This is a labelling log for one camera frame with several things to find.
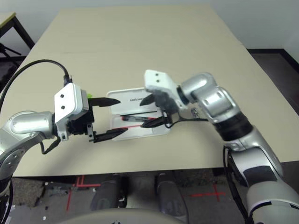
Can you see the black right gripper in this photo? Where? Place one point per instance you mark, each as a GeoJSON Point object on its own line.
{"type": "Point", "coordinates": [167, 102]}

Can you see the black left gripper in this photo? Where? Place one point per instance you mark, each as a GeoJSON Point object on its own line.
{"type": "Point", "coordinates": [79, 123]}

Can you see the black marker with red cap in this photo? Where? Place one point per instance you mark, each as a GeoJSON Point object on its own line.
{"type": "Point", "coordinates": [133, 118]}

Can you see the white plastic pencil case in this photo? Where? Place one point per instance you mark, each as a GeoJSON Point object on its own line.
{"type": "Point", "coordinates": [121, 105]}

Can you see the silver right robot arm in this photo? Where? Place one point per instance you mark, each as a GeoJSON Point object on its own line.
{"type": "Point", "coordinates": [210, 98]}

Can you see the grey robot left leg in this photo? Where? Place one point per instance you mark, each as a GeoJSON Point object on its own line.
{"type": "Point", "coordinates": [109, 193]}

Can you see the grey robot leg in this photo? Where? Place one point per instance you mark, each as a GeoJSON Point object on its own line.
{"type": "Point", "coordinates": [168, 196]}
{"type": "Point", "coordinates": [109, 193]}

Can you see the grey robot right leg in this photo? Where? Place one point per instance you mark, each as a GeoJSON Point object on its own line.
{"type": "Point", "coordinates": [168, 196]}

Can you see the grey robot torso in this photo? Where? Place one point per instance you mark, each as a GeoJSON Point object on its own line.
{"type": "Point", "coordinates": [121, 217]}

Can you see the black foam floor mat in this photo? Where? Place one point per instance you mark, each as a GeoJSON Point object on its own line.
{"type": "Point", "coordinates": [5, 70]}

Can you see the black tripod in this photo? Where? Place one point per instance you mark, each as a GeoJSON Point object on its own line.
{"type": "Point", "coordinates": [7, 50]}

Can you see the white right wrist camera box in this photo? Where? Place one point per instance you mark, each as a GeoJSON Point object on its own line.
{"type": "Point", "coordinates": [158, 81]}

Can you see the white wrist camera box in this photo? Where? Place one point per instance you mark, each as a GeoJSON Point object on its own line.
{"type": "Point", "coordinates": [158, 81]}
{"type": "Point", "coordinates": [67, 98]}

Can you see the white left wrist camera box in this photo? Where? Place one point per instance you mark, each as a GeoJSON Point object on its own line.
{"type": "Point", "coordinates": [67, 98]}

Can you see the side table with black frame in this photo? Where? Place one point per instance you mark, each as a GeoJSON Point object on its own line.
{"type": "Point", "coordinates": [7, 18]}

